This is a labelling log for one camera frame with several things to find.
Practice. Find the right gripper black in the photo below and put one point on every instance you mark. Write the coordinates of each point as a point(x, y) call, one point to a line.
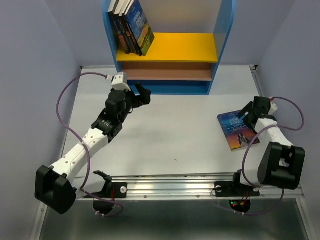
point(248, 109)

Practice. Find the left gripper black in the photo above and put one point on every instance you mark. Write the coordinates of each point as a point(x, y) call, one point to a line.
point(144, 94)

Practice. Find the Jane Eyre book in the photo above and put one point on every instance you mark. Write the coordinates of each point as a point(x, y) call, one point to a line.
point(237, 134)

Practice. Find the Animal Farm book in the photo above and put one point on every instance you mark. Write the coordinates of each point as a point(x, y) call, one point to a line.
point(140, 26)

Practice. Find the A Tale of Two Cities book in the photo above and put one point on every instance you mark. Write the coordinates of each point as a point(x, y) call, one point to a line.
point(113, 16)

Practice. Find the Three Days to See book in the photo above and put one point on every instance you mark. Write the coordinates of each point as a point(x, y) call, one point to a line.
point(130, 27)

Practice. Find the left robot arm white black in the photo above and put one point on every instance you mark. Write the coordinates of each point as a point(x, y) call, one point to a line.
point(53, 184)

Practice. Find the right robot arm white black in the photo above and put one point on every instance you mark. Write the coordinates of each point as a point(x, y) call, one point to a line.
point(280, 162)

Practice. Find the blue yellow wooden bookshelf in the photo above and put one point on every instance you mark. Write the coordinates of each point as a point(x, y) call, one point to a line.
point(190, 38)

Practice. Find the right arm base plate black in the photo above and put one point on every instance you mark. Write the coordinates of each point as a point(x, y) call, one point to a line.
point(224, 189)

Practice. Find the aluminium mounting rail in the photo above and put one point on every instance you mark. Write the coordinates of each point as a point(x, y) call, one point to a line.
point(177, 187)

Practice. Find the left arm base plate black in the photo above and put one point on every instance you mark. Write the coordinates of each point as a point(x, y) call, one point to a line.
point(115, 190)

